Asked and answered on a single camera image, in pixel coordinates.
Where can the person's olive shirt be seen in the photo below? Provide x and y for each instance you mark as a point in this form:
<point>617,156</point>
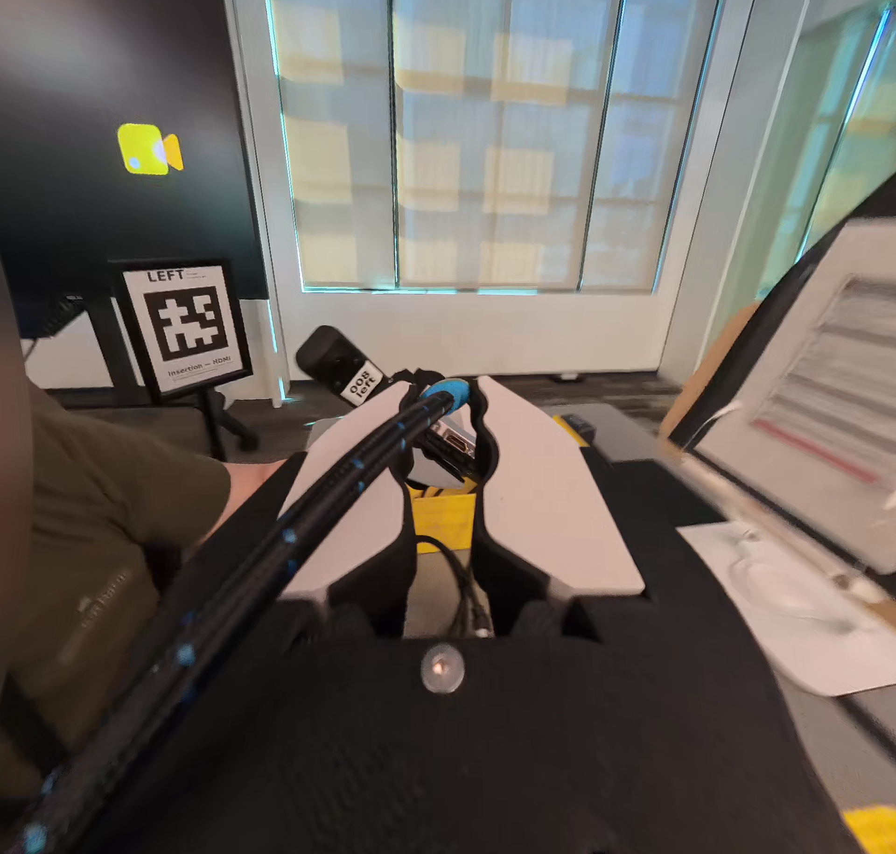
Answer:
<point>105,518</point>

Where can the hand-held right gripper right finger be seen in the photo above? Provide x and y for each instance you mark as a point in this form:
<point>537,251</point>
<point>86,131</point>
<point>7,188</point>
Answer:
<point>553,518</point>

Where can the wooden instruction board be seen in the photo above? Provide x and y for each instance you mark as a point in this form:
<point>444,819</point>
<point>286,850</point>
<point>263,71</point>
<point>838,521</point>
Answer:
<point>840,378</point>

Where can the yellow plastic bin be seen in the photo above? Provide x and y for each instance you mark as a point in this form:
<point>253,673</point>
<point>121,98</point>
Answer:
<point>871,833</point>
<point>441,518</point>

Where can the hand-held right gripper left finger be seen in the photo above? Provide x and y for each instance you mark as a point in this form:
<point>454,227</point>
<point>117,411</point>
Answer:
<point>364,532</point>

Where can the black display screen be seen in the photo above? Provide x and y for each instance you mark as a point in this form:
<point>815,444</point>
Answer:
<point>105,63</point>

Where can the narrow blind-covered window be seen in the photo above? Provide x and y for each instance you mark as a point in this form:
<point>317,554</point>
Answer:
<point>833,133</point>

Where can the small dark box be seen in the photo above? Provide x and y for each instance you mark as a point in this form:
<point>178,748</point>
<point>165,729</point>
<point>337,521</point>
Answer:
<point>577,427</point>

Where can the white board stand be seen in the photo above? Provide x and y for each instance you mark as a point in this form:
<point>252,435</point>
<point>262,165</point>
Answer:
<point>805,630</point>

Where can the large blind-covered window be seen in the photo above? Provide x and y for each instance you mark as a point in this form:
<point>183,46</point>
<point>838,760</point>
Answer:
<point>490,133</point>

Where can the framed marker sign on tripod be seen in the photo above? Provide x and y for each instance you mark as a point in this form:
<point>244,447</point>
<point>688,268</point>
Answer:
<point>185,322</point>

